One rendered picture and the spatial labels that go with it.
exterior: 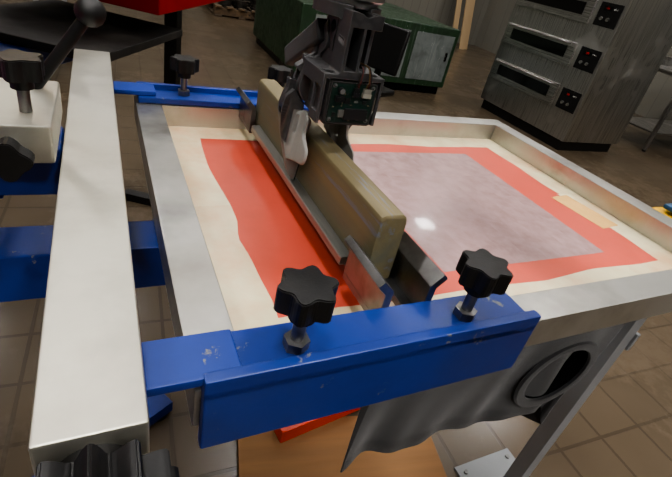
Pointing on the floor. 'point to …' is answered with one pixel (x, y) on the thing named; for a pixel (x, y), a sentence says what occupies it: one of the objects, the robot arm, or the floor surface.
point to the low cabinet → (428, 83)
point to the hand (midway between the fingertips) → (308, 167)
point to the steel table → (661, 115)
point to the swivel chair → (388, 52)
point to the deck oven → (580, 56)
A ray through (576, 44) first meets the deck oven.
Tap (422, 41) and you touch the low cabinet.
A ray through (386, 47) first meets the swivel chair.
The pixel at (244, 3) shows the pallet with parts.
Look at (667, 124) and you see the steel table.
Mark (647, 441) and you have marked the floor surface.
